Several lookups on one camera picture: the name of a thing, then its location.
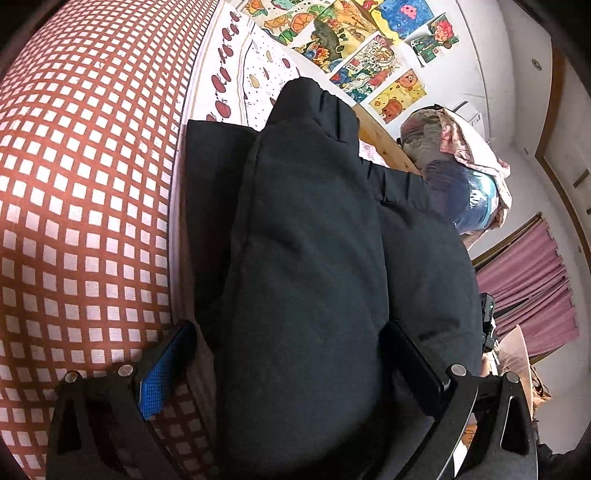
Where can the pink curtain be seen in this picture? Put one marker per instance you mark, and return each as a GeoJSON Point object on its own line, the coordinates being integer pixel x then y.
{"type": "Point", "coordinates": [531, 286]}

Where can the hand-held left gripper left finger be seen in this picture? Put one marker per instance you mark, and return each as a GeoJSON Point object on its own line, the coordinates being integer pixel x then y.
{"type": "Point", "coordinates": [157, 378]}

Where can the red checked blanket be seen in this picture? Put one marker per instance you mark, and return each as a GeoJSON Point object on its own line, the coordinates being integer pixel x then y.
{"type": "Point", "coordinates": [83, 184]}

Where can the group of colourful wall posters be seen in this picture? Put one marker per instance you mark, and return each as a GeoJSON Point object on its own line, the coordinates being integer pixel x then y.
{"type": "Point", "coordinates": [360, 60]}

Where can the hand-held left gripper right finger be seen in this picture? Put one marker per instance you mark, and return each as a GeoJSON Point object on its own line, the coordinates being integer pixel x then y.
{"type": "Point", "coordinates": [418, 364]}

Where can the white printed bed sheet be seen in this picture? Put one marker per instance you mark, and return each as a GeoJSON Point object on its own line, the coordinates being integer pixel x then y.
{"type": "Point", "coordinates": [258, 83]}

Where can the wooden bed frame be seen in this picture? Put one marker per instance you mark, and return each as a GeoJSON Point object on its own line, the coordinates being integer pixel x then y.
{"type": "Point", "coordinates": [383, 138]}

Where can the dark navy jacket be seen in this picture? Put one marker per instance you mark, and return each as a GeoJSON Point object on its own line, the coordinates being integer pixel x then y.
{"type": "Point", "coordinates": [304, 277]}

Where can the pink floral cloth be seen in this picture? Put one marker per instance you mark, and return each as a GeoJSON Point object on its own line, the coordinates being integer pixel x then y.
{"type": "Point", "coordinates": [471, 138]}

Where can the white air conditioner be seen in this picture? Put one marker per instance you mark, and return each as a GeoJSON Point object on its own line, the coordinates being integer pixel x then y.
{"type": "Point", "coordinates": [468, 113]}

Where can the pile of clothes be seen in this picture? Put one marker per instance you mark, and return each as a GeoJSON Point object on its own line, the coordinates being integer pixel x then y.
{"type": "Point", "coordinates": [461, 194]}

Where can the wooden door frame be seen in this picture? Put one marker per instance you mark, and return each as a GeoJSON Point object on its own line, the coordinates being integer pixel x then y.
{"type": "Point", "coordinates": [551, 106]}

